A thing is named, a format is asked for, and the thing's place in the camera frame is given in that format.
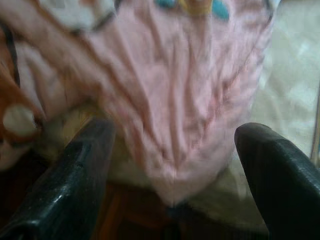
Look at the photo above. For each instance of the beige floral bed sheet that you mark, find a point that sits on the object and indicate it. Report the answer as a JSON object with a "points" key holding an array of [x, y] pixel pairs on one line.
{"points": [[295, 75]]}

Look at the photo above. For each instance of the pink cartoon print quilt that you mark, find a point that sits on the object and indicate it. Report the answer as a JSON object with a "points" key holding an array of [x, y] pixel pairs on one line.
{"points": [[155, 75]]}

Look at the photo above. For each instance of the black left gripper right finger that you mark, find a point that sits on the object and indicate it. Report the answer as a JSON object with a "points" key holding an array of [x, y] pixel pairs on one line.
{"points": [[282, 190]]}

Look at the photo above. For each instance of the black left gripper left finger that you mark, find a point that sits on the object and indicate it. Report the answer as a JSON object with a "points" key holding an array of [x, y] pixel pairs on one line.
{"points": [[65, 190]]}

